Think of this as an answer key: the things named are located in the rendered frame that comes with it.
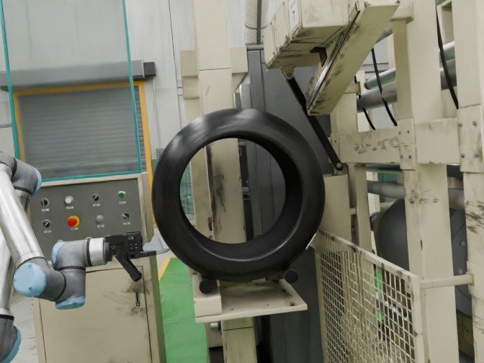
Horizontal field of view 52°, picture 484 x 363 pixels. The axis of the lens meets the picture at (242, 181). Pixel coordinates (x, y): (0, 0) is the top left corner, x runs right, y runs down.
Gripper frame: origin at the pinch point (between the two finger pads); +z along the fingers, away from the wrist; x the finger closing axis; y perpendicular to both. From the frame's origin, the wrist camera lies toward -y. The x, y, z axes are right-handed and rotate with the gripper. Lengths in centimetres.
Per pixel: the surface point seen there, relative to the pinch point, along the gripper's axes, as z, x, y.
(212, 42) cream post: 24, 27, 75
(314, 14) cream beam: 47, -35, 66
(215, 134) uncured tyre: 19.0, -12.2, 37.2
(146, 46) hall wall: -53, 918, 282
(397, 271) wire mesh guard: 58, -53, -2
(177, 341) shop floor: -10, 189, -101
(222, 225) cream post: 20.8, 26.7, 3.1
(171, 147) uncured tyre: 4.7, -8.8, 34.4
